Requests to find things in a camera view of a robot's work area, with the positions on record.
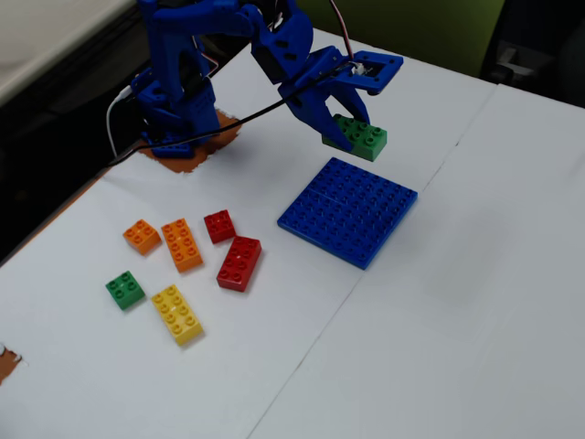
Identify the red 2x4 toy block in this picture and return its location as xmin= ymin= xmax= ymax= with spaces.
xmin=216 ymin=235 xmax=263 ymax=294

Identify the green partition panel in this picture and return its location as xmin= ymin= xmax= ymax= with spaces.
xmin=296 ymin=0 xmax=506 ymax=78

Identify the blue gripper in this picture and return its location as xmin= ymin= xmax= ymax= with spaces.
xmin=276 ymin=45 xmax=371 ymax=155

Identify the green 2x2 toy block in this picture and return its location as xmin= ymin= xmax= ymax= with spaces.
xmin=104 ymin=270 xmax=146 ymax=312

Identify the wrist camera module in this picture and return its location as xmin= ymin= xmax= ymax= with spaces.
xmin=350 ymin=49 xmax=405 ymax=97

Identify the green 2x4 toy block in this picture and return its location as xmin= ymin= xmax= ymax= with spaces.
xmin=321 ymin=113 xmax=388 ymax=163

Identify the orange 2x4 toy block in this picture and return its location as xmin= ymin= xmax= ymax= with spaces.
xmin=160 ymin=218 xmax=205 ymax=274

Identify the orange 2x2 toy block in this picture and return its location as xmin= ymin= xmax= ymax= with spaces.
xmin=122 ymin=219 xmax=163 ymax=256

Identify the blue 8x8 toy plate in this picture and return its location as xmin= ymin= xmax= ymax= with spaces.
xmin=276 ymin=156 xmax=420 ymax=272

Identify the yellow 2x4 toy block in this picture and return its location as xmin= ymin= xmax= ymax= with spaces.
xmin=150 ymin=284 xmax=205 ymax=348

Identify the red 2x2 toy block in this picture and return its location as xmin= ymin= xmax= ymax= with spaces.
xmin=203 ymin=209 xmax=238 ymax=245

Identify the red white servo wire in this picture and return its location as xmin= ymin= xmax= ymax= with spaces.
xmin=329 ymin=0 xmax=356 ymax=63

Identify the white desk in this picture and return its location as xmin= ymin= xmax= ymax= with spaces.
xmin=0 ymin=0 xmax=138 ymax=106

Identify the white cable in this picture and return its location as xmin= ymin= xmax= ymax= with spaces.
xmin=106 ymin=84 xmax=137 ymax=156

